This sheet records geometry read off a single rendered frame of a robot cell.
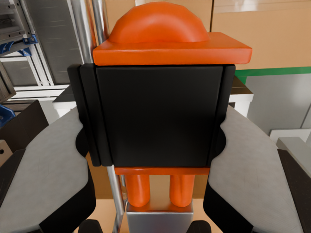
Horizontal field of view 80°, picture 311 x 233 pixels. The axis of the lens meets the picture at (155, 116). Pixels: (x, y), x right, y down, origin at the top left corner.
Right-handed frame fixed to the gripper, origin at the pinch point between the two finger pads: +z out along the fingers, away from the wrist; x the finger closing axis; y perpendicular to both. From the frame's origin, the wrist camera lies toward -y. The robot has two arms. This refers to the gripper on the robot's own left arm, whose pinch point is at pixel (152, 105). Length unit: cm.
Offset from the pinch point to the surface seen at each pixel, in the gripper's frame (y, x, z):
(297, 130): 80, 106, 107
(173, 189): 8.2, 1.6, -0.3
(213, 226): 39.7, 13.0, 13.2
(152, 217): 10.9, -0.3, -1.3
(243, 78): 39, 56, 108
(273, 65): 14, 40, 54
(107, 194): 29.4, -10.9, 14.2
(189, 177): 6.3, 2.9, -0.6
